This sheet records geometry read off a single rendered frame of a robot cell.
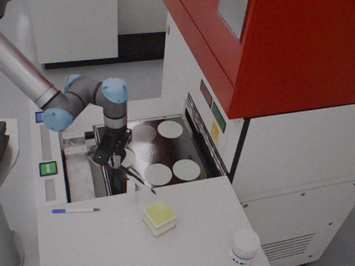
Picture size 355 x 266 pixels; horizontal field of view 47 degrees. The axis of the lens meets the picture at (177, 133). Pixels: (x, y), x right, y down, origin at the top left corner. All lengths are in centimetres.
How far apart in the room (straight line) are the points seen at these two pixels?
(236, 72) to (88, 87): 45
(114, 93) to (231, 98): 34
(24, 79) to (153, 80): 226
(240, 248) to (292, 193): 60
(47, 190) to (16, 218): 116
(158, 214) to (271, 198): 59
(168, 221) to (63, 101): 45
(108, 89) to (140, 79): 216
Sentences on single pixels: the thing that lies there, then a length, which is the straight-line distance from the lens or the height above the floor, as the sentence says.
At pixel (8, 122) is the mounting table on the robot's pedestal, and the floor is 82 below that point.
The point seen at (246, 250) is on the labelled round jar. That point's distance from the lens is 114.
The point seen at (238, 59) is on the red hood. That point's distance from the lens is 110.
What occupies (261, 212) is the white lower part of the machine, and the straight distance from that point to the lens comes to 170.
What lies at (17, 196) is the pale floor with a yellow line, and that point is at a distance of 260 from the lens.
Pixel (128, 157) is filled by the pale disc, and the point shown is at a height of 90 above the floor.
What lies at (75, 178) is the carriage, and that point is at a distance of 148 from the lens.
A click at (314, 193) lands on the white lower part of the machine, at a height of 75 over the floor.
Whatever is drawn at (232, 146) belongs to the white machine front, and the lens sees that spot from 133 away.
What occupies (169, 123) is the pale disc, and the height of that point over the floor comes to 90.
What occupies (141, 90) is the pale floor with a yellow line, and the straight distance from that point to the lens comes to 325.
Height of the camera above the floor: 201
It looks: 44 degrees down
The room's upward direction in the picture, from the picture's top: 7 degrees clockwise
